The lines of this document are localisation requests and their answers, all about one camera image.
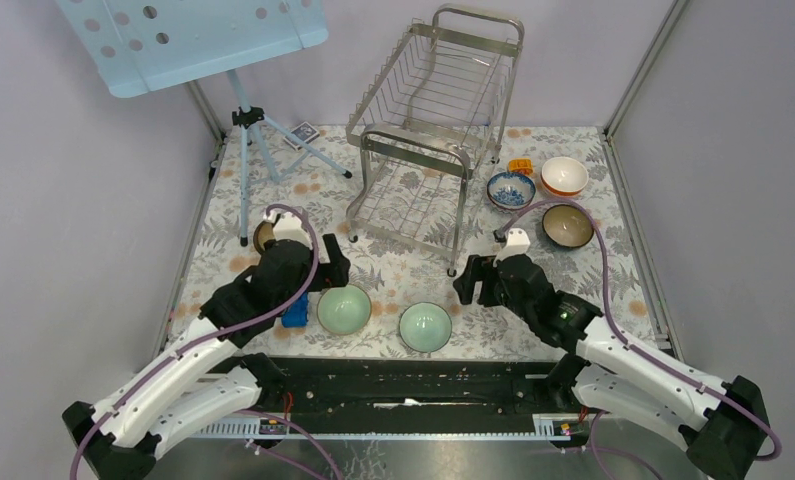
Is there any small yellow object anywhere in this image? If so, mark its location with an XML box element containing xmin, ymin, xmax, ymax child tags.
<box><xmin>507</xmin><ymin>157</ymin><xmax>534</xmax><ymax>176</ymax></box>

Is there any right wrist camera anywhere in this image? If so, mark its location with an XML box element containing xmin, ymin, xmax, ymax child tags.
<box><xmin>494</xmin><ymin>228</ymin><xmax>531</xmax><ymax>264</ymax></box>

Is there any white blue floral bowl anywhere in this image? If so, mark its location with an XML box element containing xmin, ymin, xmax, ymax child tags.
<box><xmin>486</xmin><ymin>172</ymin><xmax>537</xmax><ymax>211</ymax></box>

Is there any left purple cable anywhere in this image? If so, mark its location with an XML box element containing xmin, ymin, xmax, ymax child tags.
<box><xmin>68</xmin><ymin>203</ymin><xmax>345</xmax><ymax>480</ymax></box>

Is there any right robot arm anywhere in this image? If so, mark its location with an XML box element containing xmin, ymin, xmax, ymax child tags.
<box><xmin>453</xmin><ymin>254</ymin><xmax>769</xmax><ymax>479</ymax></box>

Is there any small card on table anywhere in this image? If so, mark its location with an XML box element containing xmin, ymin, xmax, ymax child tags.
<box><xmin>283</xmin><ymin>122</ymin><xmax>320</xmax><ymax>151</ymax></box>

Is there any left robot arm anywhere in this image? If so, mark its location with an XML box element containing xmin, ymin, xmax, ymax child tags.
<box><xmin>62</xmin><ymin>234</ymin><xmax>351</xmax><ymax>479</ymax></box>

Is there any teal blue bowl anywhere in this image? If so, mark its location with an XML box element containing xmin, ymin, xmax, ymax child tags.
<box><xmin>541</xmin><ymin>205</ymin><xmax>595</xmax><ymax>249</ymax></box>

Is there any steel two-tier dish rack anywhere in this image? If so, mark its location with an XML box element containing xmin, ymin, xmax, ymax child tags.
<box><xmin>346</xmin><ymin>3</ymin><xmax>525</xmax><ymax>276</ymax></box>

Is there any blue sponge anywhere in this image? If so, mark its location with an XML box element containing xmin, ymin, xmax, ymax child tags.
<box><xmin>281</xmin><ymin>294</ymin><xmax>309</xmax><ymax>329</ymax></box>

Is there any green celadon bowl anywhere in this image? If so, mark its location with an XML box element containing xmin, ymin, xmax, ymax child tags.
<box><xmin>399</xmin><ymin>302</ymin><xmax>452</xmax><ymax>353</ymax></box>
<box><xmin>316</xmin><ymin>285</ymin><xmax>372</xmax><ymax>336</ymax></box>

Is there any light blue music stand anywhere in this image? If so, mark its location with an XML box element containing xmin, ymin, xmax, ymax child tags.
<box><xmin>57</xmin><ymin>0</ymin><xmax>352</xmax><ymax>245</ymax></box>

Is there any orange bowl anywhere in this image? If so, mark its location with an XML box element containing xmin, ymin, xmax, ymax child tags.
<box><xmin>540</xmin><ymin>156</ymin><xmax>590</xmax><ymax>197</ymax></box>

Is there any floral tablecloth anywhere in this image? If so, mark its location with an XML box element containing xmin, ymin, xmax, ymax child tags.
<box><xmin>166</xmin><ymin>126</ymin><xmax>657</xmax><ymax>361</ymax></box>

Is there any dark patterned bowl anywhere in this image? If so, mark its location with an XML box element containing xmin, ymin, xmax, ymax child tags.
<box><xmin>253</xmin><ymin>221</ymin><xmax>275</xmax><ymax>254</ymax></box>

